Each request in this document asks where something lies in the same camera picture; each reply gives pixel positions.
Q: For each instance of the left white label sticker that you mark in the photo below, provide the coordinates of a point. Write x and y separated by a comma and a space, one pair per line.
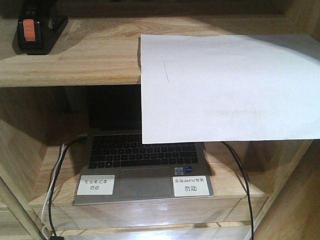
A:
96, 185

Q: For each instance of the white label sticker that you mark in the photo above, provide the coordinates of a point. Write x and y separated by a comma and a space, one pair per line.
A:
190, 186
96, 185

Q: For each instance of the silver laptop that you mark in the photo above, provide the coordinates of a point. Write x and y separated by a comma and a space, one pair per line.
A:
114, 146

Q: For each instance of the white paper sheet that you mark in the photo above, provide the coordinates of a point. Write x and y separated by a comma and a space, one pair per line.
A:
229, 88

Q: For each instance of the wooden shelf unit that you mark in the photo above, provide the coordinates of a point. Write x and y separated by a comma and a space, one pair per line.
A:
99, 46

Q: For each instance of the right white label sticker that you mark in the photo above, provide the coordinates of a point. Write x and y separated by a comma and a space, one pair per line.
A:
190, 186

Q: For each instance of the black stapler with orange tab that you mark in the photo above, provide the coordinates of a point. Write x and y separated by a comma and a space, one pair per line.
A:
39, 26

